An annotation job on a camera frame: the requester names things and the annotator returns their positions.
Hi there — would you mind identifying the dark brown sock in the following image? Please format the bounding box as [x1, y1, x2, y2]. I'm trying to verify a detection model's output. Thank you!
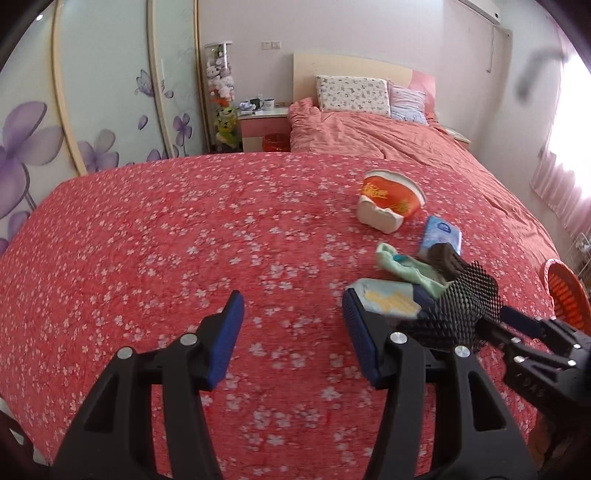
[427, 244, 463, 280]

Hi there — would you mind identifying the small red waste bin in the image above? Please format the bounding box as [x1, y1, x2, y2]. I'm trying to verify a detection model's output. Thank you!
[262, 133, 291, 153]

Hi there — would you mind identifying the white wire rack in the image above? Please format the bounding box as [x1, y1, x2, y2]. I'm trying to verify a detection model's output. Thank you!
[566, 231, 591, 278]

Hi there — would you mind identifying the black foam net sleeve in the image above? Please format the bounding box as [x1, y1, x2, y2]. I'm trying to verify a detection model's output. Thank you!
[398, 261, 502, 354]

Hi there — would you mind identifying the pink white nightstand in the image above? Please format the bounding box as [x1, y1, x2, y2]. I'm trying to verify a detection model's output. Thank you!
[238, 107, 291, 152]

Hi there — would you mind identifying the white air conditioner hose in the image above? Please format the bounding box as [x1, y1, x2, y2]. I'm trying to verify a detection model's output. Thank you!
[487, 21, 513, 75]

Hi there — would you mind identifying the blue tissue pack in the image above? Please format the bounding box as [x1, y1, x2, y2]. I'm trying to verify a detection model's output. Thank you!
[418, 216, 462, 259]

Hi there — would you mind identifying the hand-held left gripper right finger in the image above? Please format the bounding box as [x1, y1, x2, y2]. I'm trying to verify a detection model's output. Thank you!
[342, 287, 541, 480]

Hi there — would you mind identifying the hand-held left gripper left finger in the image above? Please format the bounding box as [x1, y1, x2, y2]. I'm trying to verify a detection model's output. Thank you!
[51, 290, 245, 480]

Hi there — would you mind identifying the red instant noodle cup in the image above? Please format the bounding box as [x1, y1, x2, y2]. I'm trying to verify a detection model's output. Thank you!
[356, 170, 426, 233]

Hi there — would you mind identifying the pale printed paper packet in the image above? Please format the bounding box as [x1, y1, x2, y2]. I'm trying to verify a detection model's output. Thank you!
[350, 278, 420, 319]

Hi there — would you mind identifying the bed with pink cover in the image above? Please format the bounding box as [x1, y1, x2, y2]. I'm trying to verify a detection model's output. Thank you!
[287, 97, 561, 259]

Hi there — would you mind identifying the pink window curtain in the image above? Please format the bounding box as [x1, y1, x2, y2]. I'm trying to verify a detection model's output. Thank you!
[529, 152, 591, 241]

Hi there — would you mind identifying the white air conditioner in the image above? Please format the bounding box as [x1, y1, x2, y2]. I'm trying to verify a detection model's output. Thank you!
[457, 0, 503, 25]

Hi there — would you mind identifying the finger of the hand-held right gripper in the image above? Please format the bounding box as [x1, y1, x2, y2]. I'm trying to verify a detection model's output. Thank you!
[475, 318, 546, 370]
[499, 305, 583, 352]

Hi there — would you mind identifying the green plush toy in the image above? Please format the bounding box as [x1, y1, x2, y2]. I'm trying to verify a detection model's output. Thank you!
[213, 105, 241, 146]

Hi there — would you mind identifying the light green cloth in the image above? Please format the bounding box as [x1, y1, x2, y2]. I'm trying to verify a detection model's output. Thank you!
[375, 242, 451, 296]

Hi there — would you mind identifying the pink blue striped pillow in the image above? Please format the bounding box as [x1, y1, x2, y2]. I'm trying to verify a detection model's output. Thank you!
[388, 82, 429, 124]

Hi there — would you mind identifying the red floral tablecloth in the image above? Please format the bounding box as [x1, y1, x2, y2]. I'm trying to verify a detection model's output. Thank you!
[0, 152, 561, 480]

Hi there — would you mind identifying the orange plastic laundry basket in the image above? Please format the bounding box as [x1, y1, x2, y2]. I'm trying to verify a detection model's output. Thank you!
[539, 259, 591, 335]

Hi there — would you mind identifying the floral sliding door wardrobe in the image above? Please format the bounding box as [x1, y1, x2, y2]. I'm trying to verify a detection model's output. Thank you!
[0, 0, 208, 259]

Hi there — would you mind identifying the clear tube of plush toys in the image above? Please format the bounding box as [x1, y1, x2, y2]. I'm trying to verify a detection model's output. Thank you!
[203, 41, 241, 153]

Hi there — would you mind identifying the beige pink headboard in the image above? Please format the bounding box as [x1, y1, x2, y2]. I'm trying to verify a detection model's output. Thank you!
[293, 53, 437, 116]

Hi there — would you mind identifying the white floral pillow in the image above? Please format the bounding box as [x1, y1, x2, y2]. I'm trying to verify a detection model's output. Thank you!
[316, 75, 391, 116]

